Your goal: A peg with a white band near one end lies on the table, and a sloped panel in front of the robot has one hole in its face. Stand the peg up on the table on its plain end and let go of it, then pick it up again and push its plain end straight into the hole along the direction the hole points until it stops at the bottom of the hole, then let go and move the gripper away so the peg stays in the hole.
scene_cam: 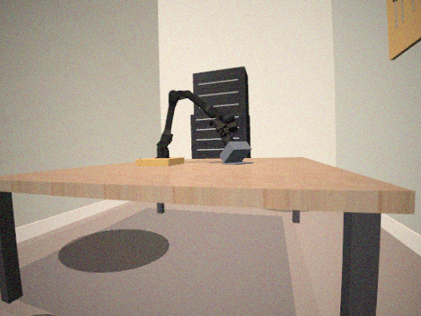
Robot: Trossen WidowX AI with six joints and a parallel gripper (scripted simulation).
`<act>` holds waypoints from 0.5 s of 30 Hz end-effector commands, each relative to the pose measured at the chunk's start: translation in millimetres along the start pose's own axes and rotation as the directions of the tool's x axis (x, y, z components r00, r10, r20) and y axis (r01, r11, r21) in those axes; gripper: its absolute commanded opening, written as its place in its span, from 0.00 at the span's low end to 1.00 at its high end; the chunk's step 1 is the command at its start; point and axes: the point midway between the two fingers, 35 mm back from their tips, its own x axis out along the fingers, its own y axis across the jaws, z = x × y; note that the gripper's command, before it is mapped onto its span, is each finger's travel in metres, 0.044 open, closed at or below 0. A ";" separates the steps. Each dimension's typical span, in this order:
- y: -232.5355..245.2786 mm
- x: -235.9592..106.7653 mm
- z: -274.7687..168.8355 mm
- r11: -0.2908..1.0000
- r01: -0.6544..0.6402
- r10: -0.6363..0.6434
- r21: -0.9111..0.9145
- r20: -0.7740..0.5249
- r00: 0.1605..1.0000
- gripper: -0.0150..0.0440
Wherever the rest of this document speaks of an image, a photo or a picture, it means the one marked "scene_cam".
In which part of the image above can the grey sloped panel with hole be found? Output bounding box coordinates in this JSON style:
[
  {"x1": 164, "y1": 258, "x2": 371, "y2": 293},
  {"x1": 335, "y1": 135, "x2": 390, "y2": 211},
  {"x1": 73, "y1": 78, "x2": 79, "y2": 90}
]
[{"x1": 220, "y1": 141, "x2": 254, "y2": 165}]

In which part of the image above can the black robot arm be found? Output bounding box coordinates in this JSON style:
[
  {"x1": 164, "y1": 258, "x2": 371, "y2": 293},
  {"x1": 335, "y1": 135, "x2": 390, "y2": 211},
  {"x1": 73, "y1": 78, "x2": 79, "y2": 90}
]
[{"x1": 156, "y1": 90, "x2": 238, "y2": 158}]

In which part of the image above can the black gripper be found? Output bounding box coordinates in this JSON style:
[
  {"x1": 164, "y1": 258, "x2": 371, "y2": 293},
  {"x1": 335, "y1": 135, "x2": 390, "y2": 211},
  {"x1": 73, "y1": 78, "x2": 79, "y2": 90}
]
[{"x1": 215, "y1": 123, "x2": 234, "y2": 146}]

